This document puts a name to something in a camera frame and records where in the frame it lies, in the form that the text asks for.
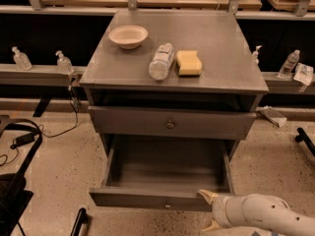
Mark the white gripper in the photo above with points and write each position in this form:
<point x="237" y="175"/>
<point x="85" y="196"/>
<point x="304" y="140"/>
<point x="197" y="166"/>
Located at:
<point x="219" y="209"/>

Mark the grey drawer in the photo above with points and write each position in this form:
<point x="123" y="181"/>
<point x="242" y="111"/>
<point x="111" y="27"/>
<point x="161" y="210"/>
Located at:
<point x="171" y="122"/>
<point x="163" y="173"/>

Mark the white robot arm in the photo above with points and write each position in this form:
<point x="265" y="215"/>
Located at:
<point x="269" y="213"/>

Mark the grey drawer cabinet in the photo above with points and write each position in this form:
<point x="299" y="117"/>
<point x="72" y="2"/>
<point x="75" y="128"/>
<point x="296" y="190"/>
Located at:
<point x="230" y="80"/>

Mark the grey top drawer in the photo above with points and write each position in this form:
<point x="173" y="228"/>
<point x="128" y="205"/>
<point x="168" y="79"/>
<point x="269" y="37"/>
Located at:
<point x="171" y="122"/>

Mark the grey packet on floor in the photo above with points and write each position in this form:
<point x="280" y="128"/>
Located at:
<point x="273" y="115"/>

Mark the black stand leg right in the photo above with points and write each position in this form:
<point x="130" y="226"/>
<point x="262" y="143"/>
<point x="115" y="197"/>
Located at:
<point x="303" y="137"/>

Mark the black bar bottom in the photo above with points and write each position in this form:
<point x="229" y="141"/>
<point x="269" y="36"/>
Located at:
<point x="82" y="218"/>

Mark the yellow sponge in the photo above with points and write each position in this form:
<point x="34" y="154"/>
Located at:
<point x="189" y="63"/>

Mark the clear plastic water bottle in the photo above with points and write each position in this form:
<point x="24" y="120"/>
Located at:
<point x="162" y="61"/>

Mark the small right sanitizer bottle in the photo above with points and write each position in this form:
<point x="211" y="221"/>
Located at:
<point x="255" y="54"/>

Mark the upright clear water bottle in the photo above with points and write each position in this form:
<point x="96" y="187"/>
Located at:
<point x="289" y="64"/>

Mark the clear plastic packet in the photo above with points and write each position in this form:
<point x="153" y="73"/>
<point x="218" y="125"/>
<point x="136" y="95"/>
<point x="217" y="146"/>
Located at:
<point x="304" y="74"/>

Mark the beige paper bowl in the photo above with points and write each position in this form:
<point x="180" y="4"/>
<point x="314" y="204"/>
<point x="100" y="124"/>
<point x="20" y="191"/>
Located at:
<point x="128" y="37"/>

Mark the black chair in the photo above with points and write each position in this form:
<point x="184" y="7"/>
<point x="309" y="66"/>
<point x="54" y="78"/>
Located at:
<point x="14" y="198"/>

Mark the black power adapter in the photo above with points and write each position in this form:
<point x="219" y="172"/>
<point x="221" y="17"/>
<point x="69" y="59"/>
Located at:
<point x="24" y="139"/>

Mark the far left sanitizer bottle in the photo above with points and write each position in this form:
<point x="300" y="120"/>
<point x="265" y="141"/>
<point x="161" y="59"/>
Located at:
<point x="21" y="59"/>

